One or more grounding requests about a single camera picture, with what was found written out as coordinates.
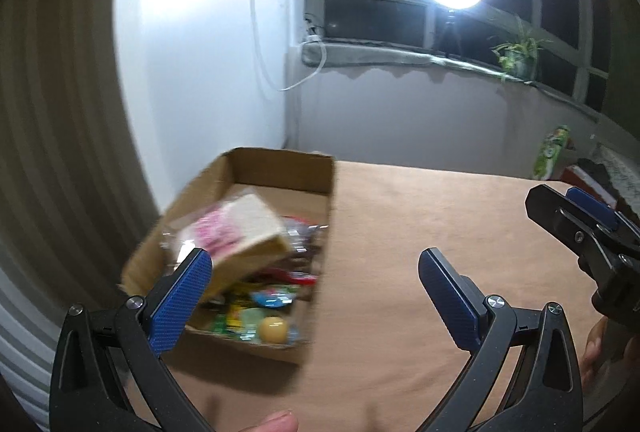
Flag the white power strip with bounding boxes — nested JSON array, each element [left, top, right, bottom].
[[302, 15, 326, 44]]

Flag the white lace tablecloth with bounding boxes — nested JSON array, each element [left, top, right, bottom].
[[595, 145, 640, 213]]

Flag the white cabinet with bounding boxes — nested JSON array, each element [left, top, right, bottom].
[[115, 0, 288, 213]]

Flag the potted spider plant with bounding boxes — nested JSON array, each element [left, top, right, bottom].
[[490, 15, 553, 83]]

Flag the beige panelled door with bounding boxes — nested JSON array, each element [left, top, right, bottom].
[[0, 0, 151, 293]]

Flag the black tripod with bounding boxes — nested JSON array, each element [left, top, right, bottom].
[[435, 10, 463, 58]]

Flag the brown cardboard box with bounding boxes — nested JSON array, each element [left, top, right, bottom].
[[119, 147, 337, 365]]

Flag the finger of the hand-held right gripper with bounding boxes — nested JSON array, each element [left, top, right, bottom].
[[525, 185, 640, 328], [566, 186, 640, 244]]

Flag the person's right hand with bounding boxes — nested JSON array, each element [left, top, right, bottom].
[[582, 316, 640, 385]]

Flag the round tan candy clear wrapper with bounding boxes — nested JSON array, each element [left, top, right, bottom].
[[257, 316, 292, 345]]

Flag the grey windowsill cloth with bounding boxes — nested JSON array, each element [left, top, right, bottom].
[[300, 40, 601, 123]]

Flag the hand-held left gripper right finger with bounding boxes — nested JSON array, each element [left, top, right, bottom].
[[418, 248, 585, 432]]

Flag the red open box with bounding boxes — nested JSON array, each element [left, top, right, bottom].
[[562, 165, 608, 193]]

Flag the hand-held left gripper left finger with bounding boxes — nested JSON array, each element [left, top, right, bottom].
[[49, 248, 213, 432]]

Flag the sandwich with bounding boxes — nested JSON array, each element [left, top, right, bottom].
[[160, 193, 293, 303]]

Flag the olive curtain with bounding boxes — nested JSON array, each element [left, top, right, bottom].
[[607, 0, 640, 113]]

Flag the blue candy wrapper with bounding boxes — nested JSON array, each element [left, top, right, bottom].
[[250, 289, 296, 310]]

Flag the green printed bag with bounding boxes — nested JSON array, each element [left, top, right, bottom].
[[532, 125, 572, 180]]

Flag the white cable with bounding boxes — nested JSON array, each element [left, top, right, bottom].
[[250, 0, 328, 93]]

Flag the person's left hand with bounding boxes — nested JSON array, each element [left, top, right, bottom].
[[235, 411, 300, 432]]

